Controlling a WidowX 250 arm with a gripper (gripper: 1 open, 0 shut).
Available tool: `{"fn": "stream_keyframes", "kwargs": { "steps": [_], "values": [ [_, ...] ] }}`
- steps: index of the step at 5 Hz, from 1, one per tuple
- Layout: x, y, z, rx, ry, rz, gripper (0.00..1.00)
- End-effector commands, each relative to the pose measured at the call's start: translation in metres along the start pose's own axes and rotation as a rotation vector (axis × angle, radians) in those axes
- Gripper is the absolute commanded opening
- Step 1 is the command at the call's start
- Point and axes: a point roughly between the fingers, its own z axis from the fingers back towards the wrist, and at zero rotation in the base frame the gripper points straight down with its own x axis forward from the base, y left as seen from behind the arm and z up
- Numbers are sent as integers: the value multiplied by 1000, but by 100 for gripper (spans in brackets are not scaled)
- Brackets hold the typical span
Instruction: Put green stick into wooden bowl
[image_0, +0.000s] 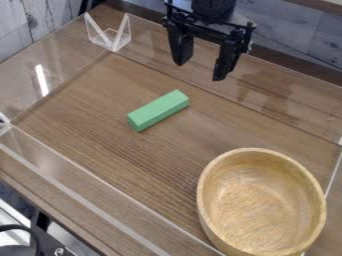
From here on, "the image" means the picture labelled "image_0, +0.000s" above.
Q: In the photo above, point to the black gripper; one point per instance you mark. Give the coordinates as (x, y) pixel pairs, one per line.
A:
(217, 16)

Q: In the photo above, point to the green rectangular block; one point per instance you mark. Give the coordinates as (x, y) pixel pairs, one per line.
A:
(159, 109)

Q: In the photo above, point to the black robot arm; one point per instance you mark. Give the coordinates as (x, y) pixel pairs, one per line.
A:
(198, 31)

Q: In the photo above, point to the wooden bowl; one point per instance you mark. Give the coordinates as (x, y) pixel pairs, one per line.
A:
(261, 204)

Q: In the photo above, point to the clear acrylic tray walls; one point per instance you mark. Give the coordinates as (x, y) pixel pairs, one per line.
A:
(120, 186)

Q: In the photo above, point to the clear acrylic corner bracket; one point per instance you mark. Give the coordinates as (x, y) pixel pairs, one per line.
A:
(111, 39)

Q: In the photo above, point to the black table frame leg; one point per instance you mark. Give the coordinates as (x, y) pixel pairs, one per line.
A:
(50, 246)

